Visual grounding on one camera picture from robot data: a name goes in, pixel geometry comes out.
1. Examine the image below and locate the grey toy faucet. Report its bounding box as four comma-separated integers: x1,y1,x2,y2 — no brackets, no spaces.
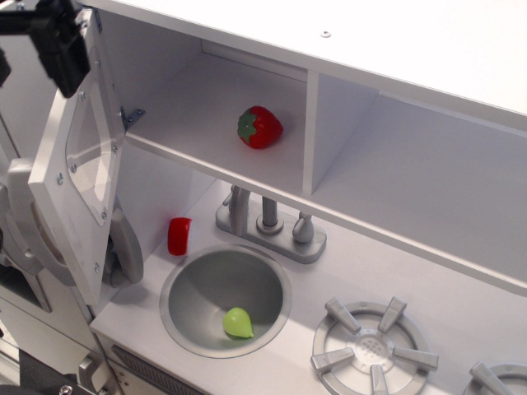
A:
216,185,327,264

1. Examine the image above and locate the grey fridge door handle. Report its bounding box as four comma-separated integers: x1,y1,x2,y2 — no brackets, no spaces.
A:
1,158,75,286

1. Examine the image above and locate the green toy pear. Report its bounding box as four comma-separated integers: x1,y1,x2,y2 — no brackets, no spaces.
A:
222,307,254,338

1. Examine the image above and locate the red toy strawberry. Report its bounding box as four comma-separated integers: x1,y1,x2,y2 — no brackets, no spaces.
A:
237,106,284,149

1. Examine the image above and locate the grey round sink bowl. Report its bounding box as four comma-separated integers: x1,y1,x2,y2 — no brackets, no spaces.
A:
160,244,292,358

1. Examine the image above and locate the white microwave door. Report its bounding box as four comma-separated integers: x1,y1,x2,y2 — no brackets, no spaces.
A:
28,8,124,305

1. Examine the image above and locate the red toy cup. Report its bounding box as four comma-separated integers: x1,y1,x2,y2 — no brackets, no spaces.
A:
167,217,192,256

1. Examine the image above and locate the grey toy telephone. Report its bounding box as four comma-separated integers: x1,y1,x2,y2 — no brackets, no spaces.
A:
103,199,144,289

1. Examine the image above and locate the grey oven handle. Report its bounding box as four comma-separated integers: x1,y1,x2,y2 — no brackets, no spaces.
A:
78,356,107,393

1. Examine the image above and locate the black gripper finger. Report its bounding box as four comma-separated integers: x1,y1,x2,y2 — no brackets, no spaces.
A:
0,49,12,86
30,25,91,98

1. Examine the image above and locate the white toy kitchen cabinet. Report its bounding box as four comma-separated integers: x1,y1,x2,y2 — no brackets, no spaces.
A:
1,1,526,394

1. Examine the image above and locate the grey stove burner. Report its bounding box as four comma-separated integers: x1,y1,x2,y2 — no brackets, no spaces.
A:
310,297,439,394
464,362,526,395

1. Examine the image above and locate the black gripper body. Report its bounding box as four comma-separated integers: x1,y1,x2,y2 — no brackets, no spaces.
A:
1,1,81,41

